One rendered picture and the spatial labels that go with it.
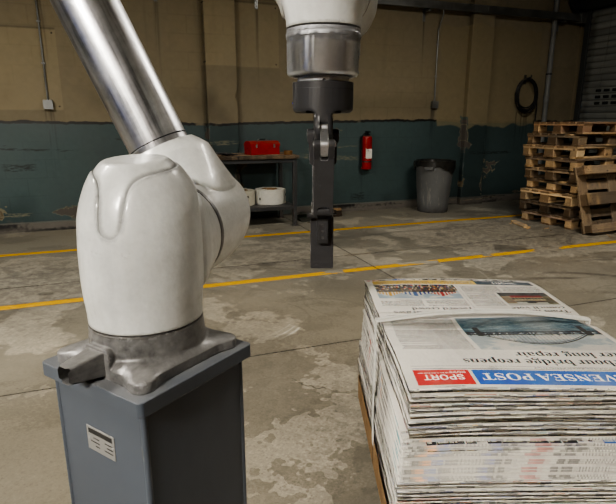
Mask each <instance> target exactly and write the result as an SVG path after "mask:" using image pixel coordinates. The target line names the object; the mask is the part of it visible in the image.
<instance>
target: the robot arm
mask: <svg viewBox="0 0 616 504"><path fill-rule="evenodd" d="M275 1H276V3H277V4H278V6H279V9H280V12H281V16H282V18H284V19H285V20H286V32H287V33H286V40H287V75H288V76H289V77H291V78H296V79H297V82H293V102H292V104H293V111H294V112H295V113H306V114H308V113H311V114H314V122H313V129H307V141H308V143H309V162H310V164H311V165H312V202H311V206H312V209H311V212H312V213H307V219H310V267H311V268H333V229H334V216H333V215H336V210H334V209H333V189H334V165H335V164H336V162H337V144H338V142H339V129H333V114H342V113H350V112H352V110H353V88H354V83H353V82H349V79H350V78H355V77H357V76H358V74H359V71H358V62H359V59H360V40H361V37H362V36H363V35H364V34H365V33H366V32H367V30H368V29H369V28H370V26H371V24H372V22H373V20H374V18H375V15H376V11H377V3H378V0H275ZM50 2H51V4H52V6H53V8H54V10H55V12H56V14H57V16H58V18H59V20H60V21H61V23H62V25H63V27H64V29H65V31H66V33H67V35H68V37H69V39H70V41H71V43H72V45H73V46H74V48H75V50H76V52H77V54H78V56H79V58H80V60H81V62H82V64H83V66H84V68H85V70H86V71H87V73H88V75H89V77H90V79H91V81H92V83H93V85H94V87H95V89H96V91H97V93H98V95H99V96H100V98H101V100H102V102H103V104H104V106H105V108H106V110H107V112H108V114H109V116H110V118H111V120H112V121H113V123H114V125H115V127H116V129H117V131H118V133H119V135H120V137H121V139H122V141H123V143H124V145H125V146H126V148H127V150H128V152H129V154H130V155H122V156H115V157H111V158H107V159H104V160H102V161H101V162H99V163H98V165H97V166H96V167H95V169H93V170H92V171H91V172H90V173H89V175H88V177H87V179H86V181H85V183H84V186H83V189H82V192H81V195H80V199H79V203H78V208H77V216H76V237H77V254H78V266H79V274H80V282H81V288H82V294H83V299H84V303H85V307H86V312H87V318H88V338H87V339H85V340H82V341H79V342H76V343H73V344H70V345H67V346H65V347H62V348H61V349H59V350H58V352H57V356H58V362H59V363H61V365H60V366H59V368H58V375H59V378H60V379H61V380H62V381H63V382H62V383H63V384H65V385H74V384H78V383H82V382H86V381H89V380H93V379H97V378H100V377H103V378H105V379H108V380H110V381H112V382H115V383H117V384H119V385H121V386H123V387H125V388H126V389H127V390H128V392H129V393H131V394H133V395H145V394H149V393H151V392H153V391H155V390H156V389H157V388H158V387H159V386H160V385H161V384H163V383H164V382H166V381H167V380H169V379H171V378H173V377H175V376H177V375H178V374H180V373H182V372H184V371H186V370H188V369H190V368H192V367H193V366H195V365H197V364H199V363H201V362H203V361H205V360H207V359H208V358H210V357H212V356H214V355H216V354H218V353H221V352H223V351H227V350H230V349H233V348H234V347H236V336H235V335H234V334H232V333H229V332H223V331H219V330H214V329H211V328H208V327H206V326H205V322H204V315H203V285H204V284H205V283H206V281H207V278H208V276H209V273H210V271H211V269H212V268H214V267H215V266H217V265H218V264H220V263H221V262H222V261H224V260H225V259H226V258H227V257H229V256H230V255H231V254H232V253H233V252H234V251H235V249H236V248H237V247H238V246H239V245H240V243H241V242H242V240H243V238H244V236H245V234H246V232H247V230H248V227H249V223H250V204H249V200H248V197H247V195H246V192H245V190H244V189H243V187H242V186H241V184H240V183H239V182H238V181H237V180H236V179H235V178H234V177H233V176H232V175H231V173H230V172H229V171H228V170H227V168H226V167H225V166H224V164H223V163H222V161H221V160H220V159H219V157H218V156H217V154H216V153H215V151H214V150H213V148H212V147H211V145H210V144H209V143H208V142H207V141H205V140H203V139H201V138H199V137H197V136H195V135H192V134H190V135H187V133H186V131H185V129H184V127H183V125H182V123H181V121H180V119H179V117H178V115H177V113H176V111H175V109H174V107H173V105H172V103H171V101H170V99H169V97H168V95H167V93H166V91H165V89H164V87H163V85H162V83H161V81H160V79H159V77H158V75H157V73H156V71H155V69H154V67H153V65H152V63H151V61H150V59H149V57H148V55H147V53H146V51H145V49H144V47H143V45H142V43H141V41H140V39H139V37H138V35H137V33H136V31H135V29H134V27H133V25H132V23H131V21H130V19H129V17H128V15H127V13H126V11H125V9H124V7H123V5H122V3H121V1H120V0H50Z"/></svg>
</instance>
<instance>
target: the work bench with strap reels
mask: <svg viewBox="0 0 616 504"><path fill-rule="evenodd" d="M258 140H266V141H258ZM258 140H257V141H245V143H244V152H245V153H232V154H237V155H233V156H232V155H230V156H222V155H219V154H217V156H218V157H219V159H220V160H221V161H222V163H223V164H258V163H278V187H259V188H255V190H254V189H247V188H243V189H244V190H245V192H246V195H247V197H248V200H249V204H250V212H259V211H275V210H279V216H277V217H278V218H285V217H284V216H283V210H292V219H293V224H291V225H292V226H299V225H298V224H297V158H299V155H296V154H293V155H284V152H280V143H279V141H277V140H267V139H258ZM283 163H292V203H290V202H288V201H286V190H285V188H283Z"/></svg>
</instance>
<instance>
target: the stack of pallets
mask: <svg viewBox="0 0 616 504"><path fill-rule="evenodd" d="M547 125H549V126H553V131H547ZM607 126H610V128H609V131H606V128H607ZM527 136H528V142H527V144H523V155H525V159H526V165H524V166H525V175H524V177H527V178H526V180H527V186H526V188H520V191H521V193H520V198H521V199H520V205H519V209H521V212H522V218H521V219H522V220H536V219H541V222H540V224H545V225H556V224H565V225H564V229H568V230H575V229H581V225H579V222H582V219H580V218H579V210H580V207H578V202H577V195H578V191H576V187H577V181H576V180H575V178H574V171H573V168H576V167H582V166H589V165H607V164H616V155H613V149H614V148H616V122H534V131H533V133H528V135H527ZM541 137H548V140H547V142H540V141H541ZM596 137H603V140H602V142H596ZM569 138H573V140H572V141H569ZM537 149H544V153H536V152H537ZM589 149H597V153H588V150H589ZM563 150H570V152H563ZM538 160H545V161H546V162H545V164H538ZM594 161H600V164H594ZM566 162H569V163H566ZM538 171H544V172H545V174H540V175H538ZM539 182H543V183H547V185H539ZM565 192H568V193H565ZM533 193H536V194H540V195H536V196H533ZM532 204H536V205H539V206H532ZM534 215H538V216H534ZM557 219H558V220H557Z"/></svg>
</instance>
